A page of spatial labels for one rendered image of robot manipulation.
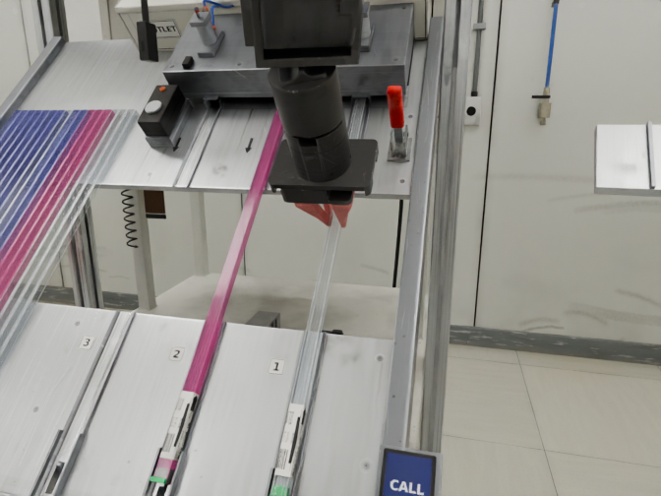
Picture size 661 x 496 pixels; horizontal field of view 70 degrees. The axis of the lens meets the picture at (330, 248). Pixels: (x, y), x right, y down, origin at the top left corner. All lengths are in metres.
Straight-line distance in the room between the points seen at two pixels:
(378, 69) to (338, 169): 0.22
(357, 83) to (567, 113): 1.70
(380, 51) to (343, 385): 0.42
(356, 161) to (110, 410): 0.35
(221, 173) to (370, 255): 1.76
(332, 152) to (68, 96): 0.58
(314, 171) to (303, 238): 1.97
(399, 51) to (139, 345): 0.47
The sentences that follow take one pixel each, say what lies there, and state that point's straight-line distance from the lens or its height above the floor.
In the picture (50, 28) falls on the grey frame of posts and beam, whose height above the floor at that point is 1.23.
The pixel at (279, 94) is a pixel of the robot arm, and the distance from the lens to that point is 0.40.
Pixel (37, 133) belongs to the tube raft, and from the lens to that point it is 0.86.
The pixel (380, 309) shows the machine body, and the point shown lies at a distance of 1.16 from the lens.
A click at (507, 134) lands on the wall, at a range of 2.25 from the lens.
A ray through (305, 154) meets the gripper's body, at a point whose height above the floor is 1.03.
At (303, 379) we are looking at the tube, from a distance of 0.46.
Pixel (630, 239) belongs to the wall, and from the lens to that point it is 2.42.
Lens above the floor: 1.05
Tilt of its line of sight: 15 degrees down
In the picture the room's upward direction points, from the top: straight up
